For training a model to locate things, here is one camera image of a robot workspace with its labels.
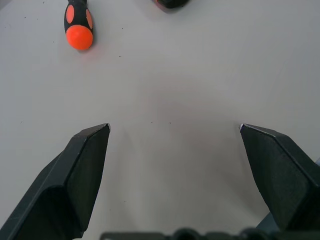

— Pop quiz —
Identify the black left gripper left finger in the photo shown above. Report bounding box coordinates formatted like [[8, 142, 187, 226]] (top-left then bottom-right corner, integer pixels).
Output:
[[0, 123, 111, 240]]

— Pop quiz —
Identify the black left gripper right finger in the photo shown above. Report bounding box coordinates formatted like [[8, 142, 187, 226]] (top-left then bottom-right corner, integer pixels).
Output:
[[239, 123, 320, 232]]

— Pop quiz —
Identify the orange black handled screwdriver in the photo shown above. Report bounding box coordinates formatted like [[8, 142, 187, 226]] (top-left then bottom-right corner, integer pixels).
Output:
[[151, 0, 191, 10], [63, 0, 95, 51]]

